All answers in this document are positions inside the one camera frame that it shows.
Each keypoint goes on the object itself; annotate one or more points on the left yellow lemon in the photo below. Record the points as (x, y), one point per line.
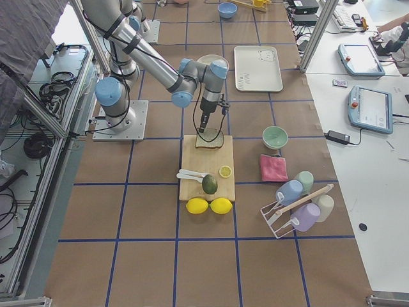
(197, 206)

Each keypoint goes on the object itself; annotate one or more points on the white plastic knife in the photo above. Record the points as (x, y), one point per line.
(188, 174)

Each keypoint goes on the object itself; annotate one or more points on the green cup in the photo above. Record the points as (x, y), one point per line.
(306, 178)

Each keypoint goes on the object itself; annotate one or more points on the teach pendant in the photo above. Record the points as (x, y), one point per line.
(360, 61)
(370, 109)

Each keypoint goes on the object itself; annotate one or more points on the yellow lemon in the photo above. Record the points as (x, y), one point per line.
(221, 206)
(197, 206)

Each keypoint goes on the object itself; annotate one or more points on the white keyboard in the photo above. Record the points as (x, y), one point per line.
(342, 20)

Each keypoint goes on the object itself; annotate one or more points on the wooden mug rack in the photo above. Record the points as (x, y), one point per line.
(247, 4)

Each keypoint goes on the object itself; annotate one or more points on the wooden cutting board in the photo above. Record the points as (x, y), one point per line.
(205, 160)

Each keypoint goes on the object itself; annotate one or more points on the bread slice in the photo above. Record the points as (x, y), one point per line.
(210, 139)

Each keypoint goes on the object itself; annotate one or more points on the small card packet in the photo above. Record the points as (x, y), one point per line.
(340, 83)

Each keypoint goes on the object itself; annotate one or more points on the blue bowl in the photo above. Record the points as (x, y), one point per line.
(227, 10)

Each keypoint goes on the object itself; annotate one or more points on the green avocado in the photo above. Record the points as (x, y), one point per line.
(209, 184)

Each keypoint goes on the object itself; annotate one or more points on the far teach pendant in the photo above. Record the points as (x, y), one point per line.
(360, 61)

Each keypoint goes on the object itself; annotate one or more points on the white rectangular tray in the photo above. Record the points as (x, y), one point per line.
(257, 69)

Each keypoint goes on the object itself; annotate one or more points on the blue cup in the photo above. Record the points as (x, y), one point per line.
(289, 192)

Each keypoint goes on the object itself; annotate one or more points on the yellow mug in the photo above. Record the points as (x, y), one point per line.
(261, 5)

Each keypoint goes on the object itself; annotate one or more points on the white round plate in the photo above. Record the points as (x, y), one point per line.
(209, 58)

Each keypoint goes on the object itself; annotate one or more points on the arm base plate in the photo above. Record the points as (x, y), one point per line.
(131, 128)
(150, 30)

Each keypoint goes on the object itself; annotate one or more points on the green bowl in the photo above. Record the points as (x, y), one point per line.
(274, 137)

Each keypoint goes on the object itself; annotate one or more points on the near teach pendant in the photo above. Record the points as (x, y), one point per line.
(370, 109)

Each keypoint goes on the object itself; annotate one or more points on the pink cloth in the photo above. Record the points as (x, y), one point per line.
(273, 169)

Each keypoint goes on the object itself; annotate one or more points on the half lemon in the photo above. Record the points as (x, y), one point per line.
(225, 171)

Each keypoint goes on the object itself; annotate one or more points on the purple cup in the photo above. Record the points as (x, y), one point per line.
(304, 218)

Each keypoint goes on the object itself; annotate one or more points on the white wire cup rack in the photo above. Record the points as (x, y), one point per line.
(277, 217)

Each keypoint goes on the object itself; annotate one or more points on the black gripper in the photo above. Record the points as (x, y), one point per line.
(207, 107)

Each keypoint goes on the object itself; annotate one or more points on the black power adapter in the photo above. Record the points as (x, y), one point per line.
(337, 137)

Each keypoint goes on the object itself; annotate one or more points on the beige cup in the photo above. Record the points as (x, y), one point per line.
(326, 205)

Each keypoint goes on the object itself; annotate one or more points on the right yellow lemon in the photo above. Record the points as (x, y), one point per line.
(221, 206)

